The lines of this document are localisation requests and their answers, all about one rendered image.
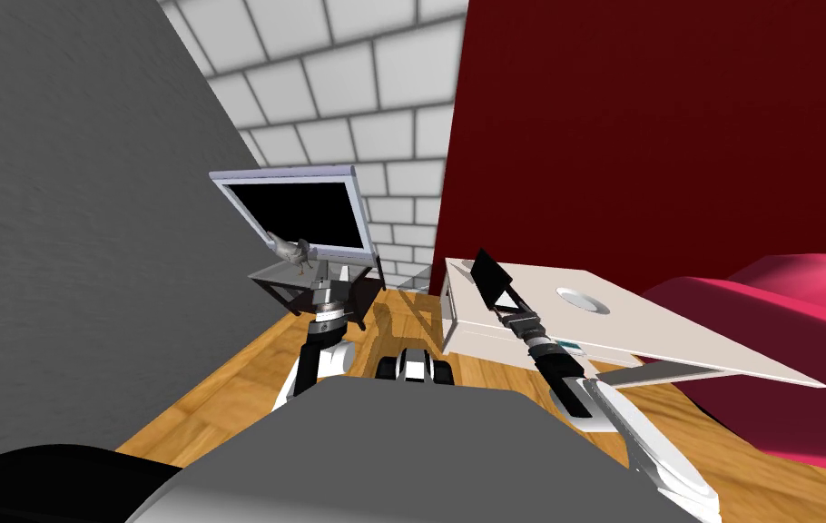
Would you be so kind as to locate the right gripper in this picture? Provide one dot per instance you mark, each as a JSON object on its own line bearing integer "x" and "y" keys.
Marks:
{"x": 517, "y": 319}

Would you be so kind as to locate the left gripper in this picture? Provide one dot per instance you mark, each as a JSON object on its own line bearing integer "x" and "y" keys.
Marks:
{"x": 327, "y": 293}

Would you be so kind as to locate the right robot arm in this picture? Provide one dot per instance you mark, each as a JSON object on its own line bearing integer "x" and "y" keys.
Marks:
{"x": 644, "y": 434}

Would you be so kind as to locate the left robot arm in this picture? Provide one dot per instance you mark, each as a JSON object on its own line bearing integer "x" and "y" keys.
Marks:
{"x": 329, "y": 331}

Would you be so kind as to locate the grey round dish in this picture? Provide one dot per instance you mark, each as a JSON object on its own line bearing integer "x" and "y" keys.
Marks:
{"x": 583, "y": 300}

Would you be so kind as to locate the dark stand with television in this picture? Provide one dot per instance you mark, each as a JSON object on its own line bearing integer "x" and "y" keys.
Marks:
{"x": 297, "y": 211}

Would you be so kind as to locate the white nightstand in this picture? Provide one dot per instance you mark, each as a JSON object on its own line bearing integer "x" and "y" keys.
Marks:
{"x": 645, "y": 328}

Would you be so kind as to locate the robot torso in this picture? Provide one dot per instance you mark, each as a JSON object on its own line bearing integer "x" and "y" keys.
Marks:
{"x": 398, "y": 450}

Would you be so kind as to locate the red bed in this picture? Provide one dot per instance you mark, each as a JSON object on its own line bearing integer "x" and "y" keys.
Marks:
{"x": 783, "y": 349}

